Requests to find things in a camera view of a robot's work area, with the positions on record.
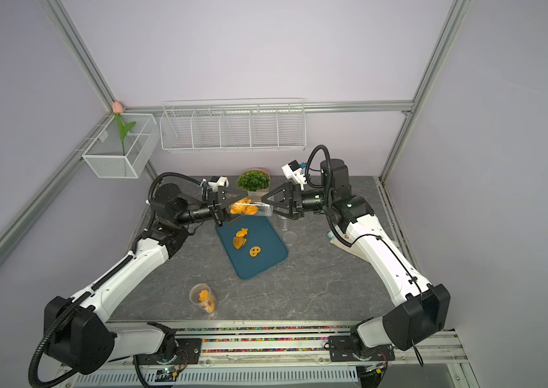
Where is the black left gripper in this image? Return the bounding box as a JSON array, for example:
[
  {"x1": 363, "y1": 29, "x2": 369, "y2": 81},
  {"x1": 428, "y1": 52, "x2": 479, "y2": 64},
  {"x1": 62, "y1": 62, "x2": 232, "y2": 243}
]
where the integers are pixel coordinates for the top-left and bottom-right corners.
[{"x1": 176, "y1": 187, "x2": 251, "y2": 228}]

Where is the clear cookie jar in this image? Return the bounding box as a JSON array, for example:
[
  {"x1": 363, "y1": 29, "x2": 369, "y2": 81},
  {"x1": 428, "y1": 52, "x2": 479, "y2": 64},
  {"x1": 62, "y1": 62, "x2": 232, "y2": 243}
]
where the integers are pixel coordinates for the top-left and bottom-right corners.
[
  {"x1": 229, "y1": 198, "x2": 274, "y2": 217},
  {"x1": 278, "y1": 217, "x2": 289, "y2": 233},
  {"x1": 188, "y1": 283, "x2": 217, "y2": 315}
]

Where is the clear cookie jar back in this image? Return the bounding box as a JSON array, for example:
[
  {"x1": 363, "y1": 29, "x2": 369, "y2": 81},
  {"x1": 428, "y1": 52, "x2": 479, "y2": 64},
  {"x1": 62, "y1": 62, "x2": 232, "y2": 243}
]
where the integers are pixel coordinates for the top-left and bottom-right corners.
[{"x1": 229, "y1": 198, "x2": 274, "y2": 217}]

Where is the clear jar lid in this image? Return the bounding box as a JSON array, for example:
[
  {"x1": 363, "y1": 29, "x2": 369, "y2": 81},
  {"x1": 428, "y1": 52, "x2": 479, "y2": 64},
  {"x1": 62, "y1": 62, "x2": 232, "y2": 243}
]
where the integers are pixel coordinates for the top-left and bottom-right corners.
[{"x1": 283, "y1": 231, "x2": 298, "y2": 245}]

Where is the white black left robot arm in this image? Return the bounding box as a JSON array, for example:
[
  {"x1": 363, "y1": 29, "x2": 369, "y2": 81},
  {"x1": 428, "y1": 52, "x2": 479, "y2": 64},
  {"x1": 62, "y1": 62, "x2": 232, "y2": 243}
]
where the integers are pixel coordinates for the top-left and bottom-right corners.
[{"x1": 27, "y1": 172, "x2": 247, "y2": 387}]

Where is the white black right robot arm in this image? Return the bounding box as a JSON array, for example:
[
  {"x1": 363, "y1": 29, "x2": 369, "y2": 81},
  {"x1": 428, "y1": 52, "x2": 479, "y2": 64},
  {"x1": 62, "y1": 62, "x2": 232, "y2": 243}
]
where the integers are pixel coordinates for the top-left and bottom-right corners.
[{"x1": 263, "y1": 145, "x2": 451, "y2": 359}]

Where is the clear cookie jar front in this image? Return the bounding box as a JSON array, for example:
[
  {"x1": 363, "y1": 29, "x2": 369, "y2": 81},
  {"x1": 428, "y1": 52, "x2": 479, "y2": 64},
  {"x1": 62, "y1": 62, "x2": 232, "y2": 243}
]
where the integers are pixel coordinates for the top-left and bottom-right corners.
[{"x1": 188, "y1": 283, "x2": 217, "y2": 315}]

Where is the green plant in pot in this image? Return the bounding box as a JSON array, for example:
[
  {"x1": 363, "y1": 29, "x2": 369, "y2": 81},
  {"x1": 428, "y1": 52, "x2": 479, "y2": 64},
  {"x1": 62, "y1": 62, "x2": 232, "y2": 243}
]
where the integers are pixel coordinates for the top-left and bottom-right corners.
[{"x1": 237, "y1": 169, "x2": 271, "y2": 196}]

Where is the teal plastic tray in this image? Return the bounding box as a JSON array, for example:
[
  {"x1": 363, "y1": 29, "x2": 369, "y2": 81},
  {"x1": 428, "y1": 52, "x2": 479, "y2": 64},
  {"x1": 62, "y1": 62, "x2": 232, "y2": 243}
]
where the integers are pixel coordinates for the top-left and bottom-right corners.
[{"x1": 216, "y1": 216, "x2": 288, "y2": 280}]

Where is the orange heart shaped cookie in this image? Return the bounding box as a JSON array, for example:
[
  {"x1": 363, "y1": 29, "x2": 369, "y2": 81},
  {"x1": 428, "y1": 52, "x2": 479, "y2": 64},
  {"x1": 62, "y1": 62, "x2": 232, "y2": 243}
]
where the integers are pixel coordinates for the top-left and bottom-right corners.
[{"x1": 233, "y1": 236, "x2": 246, "y2": 250}]

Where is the orange pretzel shaped cookie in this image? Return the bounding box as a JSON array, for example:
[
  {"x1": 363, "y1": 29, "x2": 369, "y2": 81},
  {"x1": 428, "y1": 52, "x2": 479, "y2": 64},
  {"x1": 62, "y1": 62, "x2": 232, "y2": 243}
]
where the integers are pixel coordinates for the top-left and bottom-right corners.
[{"x1": 249, "y1": 247, "x2": 262, "y2": 257}]

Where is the beige gardening glove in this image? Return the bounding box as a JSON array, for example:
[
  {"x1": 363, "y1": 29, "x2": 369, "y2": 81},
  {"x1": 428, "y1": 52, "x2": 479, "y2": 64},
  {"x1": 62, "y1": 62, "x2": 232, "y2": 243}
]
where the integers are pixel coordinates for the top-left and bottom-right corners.
[{"x1": 330, "y1": 238, "x2": 350, "y2": 250}]

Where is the pink artificial tulip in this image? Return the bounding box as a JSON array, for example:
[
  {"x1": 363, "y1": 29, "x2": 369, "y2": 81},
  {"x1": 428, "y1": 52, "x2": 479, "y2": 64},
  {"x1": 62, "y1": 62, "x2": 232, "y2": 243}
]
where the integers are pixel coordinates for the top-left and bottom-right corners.
[{"x1": 112, "y1": 101, "x2": 136, "y2": 156}]

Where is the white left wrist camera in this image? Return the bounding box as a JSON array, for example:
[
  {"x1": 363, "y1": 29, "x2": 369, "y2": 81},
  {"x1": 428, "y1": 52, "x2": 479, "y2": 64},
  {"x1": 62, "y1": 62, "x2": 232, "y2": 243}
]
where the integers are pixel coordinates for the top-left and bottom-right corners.
[{"x1": 201, "y1": 176, "x2": 230, "y2": 192}]

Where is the white wire wall shelf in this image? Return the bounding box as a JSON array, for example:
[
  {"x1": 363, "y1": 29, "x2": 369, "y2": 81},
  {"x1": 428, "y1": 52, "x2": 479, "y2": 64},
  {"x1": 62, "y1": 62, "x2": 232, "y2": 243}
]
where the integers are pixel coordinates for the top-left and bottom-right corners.
[{"x1": 159, "y1": 98, "x2": 307, "y2": 152}]

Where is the white mesh wall basket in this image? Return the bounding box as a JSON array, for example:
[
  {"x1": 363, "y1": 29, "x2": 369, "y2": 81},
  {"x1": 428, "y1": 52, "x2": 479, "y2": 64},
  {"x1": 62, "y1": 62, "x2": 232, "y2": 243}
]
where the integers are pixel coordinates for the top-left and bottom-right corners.
[{"x1": 82, "y1": 113, "x2": 160, "y2": 179}]

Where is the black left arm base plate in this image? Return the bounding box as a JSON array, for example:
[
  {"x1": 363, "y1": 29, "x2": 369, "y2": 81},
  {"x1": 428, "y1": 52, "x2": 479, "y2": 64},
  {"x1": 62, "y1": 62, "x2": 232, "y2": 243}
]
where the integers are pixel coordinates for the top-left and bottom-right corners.
[{"x1": 136, "y1": 338, "x2": 203, "y2": 365}]

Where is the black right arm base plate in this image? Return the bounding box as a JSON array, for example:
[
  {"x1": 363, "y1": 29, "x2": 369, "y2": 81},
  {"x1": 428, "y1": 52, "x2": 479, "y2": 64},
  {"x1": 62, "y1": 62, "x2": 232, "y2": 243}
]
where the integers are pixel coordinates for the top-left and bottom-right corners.
[{"x1": 323, "y1": 334, "x2": 395, "y2": 362}]

